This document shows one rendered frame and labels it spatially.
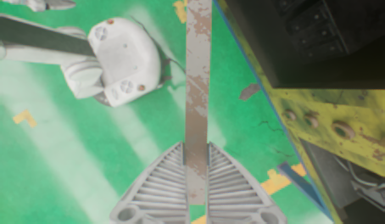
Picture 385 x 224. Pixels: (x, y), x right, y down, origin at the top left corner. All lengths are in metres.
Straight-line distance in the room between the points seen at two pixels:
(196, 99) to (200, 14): 0.09
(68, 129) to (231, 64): 1.69
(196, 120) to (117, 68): 1.09
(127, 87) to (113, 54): 0.28
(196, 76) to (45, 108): 1.91
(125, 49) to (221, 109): 0.95
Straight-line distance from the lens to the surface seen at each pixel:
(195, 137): 0.17
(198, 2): 0.18
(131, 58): 1.19
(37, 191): 2.39
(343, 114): 0.54
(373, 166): 0.62
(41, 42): 0.78
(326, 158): 0.91
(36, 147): 2.18
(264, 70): 0.73
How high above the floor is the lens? 1.38
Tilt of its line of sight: 84 degrees down
